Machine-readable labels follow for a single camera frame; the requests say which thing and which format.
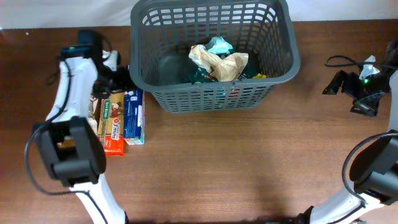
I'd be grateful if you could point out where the beige granola pouch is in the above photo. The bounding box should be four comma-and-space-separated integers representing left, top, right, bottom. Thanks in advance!
87, 95, 98, 134

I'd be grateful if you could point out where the blue tissue pack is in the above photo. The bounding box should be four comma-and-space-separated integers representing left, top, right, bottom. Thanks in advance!
123, 88, 145, 146

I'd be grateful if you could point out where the green Nescafe coffee bag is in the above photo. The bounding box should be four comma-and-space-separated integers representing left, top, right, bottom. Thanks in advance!
183, 54, 267, 84

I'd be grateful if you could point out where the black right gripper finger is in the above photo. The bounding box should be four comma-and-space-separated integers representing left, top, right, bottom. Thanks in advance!
322, 70, 346, 95
350, 91, 385, 117

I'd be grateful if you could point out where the grey plastic basket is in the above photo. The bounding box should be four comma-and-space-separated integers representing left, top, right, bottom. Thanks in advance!
129, 0, 300, 113

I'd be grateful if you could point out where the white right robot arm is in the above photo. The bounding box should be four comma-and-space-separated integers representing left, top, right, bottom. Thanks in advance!
287, 40, 397, 224

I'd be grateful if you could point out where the San Remo spaghetti pack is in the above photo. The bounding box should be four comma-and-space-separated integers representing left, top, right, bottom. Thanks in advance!
97, 92, 124, 156

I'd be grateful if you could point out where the beige paper pouch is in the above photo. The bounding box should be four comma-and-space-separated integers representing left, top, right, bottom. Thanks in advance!
188, 45, 249, 82

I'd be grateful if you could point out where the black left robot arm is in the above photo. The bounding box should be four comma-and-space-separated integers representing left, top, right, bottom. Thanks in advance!
24, 29, 136, 223

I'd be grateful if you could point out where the small mint green packet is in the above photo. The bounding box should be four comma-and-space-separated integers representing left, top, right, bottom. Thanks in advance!
205, 36, 234, 55

